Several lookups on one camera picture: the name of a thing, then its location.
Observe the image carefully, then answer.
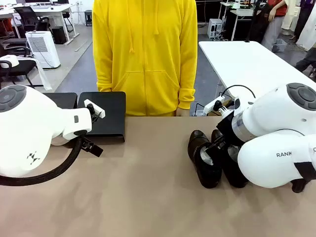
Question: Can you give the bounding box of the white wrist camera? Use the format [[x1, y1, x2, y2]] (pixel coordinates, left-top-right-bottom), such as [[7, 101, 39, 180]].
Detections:
[[83, 99, 106, 118], [204, 96, 226, 115]]

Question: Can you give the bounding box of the white computer case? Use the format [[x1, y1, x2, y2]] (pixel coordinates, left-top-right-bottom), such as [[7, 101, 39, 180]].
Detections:
[[208, 18, 224, 40]]

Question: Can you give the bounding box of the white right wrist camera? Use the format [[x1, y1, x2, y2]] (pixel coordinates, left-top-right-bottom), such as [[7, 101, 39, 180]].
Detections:
[[204, 96, 226, 115]]

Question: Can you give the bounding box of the grey plastic bin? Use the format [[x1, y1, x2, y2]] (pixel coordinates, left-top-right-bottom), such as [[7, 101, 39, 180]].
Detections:
[[272, 38, 288, 52]]

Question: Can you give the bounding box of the white rounded device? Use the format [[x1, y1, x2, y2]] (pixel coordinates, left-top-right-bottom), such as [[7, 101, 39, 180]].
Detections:
[[0, 55, 19, 70]]

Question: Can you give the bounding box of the black office chair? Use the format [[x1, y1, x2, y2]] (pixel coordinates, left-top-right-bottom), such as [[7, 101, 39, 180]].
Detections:
[[13, 6, 51, 39], [0, 59, 44, 89], [0, 37, 33, 58]]

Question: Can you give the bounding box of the black computer tower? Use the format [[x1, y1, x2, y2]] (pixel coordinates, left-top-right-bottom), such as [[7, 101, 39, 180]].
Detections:
[[51, 26, 67, 45]]

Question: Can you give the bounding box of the left forearm yellow sleeve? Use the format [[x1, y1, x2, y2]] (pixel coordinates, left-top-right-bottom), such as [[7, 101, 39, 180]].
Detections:
[[177, 59, 198, 111]]

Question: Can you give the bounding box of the right forearm yellow sleeve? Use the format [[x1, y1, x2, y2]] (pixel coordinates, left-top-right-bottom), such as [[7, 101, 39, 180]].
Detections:
[[93, 56, 115, 92]]

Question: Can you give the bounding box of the person in yellow hoodie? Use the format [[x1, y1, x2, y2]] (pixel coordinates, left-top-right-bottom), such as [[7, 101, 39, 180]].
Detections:
[[92, 0, 198, 117]]

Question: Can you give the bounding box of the white air purifier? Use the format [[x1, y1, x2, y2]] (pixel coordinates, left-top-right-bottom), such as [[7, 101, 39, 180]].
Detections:
[[25, 31, 61, 69]]

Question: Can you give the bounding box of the dark grey stool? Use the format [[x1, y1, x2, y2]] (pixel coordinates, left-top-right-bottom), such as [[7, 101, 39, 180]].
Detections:
[[84, 9, 94, 27]]

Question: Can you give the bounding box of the black leather shoe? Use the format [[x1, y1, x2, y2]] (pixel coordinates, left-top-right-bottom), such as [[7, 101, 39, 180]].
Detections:
[[211, 128, 250, 189], [187, 130, 223, 190]]

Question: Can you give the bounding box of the white paper shoe stuffing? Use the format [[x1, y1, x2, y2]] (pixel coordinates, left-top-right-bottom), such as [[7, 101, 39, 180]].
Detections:
[[199, 145, 214, 166], [227, 145, 242, 161]]

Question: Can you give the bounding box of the thin black camera cable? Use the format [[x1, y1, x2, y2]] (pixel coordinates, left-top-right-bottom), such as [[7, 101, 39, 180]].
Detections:
[[219, 84, 256, 99]]

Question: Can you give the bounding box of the black metal shoe stand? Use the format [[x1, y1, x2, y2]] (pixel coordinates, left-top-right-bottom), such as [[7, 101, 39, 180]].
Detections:
[[41, 92, 79, 111], [77, 91, 126, 144]]

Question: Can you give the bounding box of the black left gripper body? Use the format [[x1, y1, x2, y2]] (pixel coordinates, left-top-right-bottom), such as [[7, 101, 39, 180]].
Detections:
[[81, 136, 104, 158]]

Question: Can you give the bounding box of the white office desk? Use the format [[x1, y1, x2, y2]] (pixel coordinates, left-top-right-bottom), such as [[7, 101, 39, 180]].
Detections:
[[0, 3, 79, 46]]

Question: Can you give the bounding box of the white folding table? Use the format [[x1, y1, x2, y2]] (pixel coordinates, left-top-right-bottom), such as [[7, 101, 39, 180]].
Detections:
[[198, 40, 316, 107]]

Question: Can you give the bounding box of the bystander in dark trousers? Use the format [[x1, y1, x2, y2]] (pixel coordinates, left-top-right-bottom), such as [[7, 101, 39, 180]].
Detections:
[[295, 46, 316, 79]]

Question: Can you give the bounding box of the white draped cloth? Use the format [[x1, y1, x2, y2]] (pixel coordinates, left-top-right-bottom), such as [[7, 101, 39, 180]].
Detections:
[[296, 19, 316, 51]]

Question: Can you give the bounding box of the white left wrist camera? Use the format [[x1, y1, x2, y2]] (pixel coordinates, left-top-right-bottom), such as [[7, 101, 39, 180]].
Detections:
[[83, 99, 106, 118]]

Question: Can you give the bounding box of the bystander in red shirt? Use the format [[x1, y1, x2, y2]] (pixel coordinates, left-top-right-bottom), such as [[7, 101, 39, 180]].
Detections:
[[261, 0, 289, 50]]

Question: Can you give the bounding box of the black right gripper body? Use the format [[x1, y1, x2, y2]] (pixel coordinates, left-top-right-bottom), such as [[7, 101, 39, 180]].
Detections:
[[216, 111, 245, 148]]

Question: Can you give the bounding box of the desk with black panel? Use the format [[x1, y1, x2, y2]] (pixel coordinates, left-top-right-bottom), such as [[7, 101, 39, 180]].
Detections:
[[219, 1, 267, 41]]

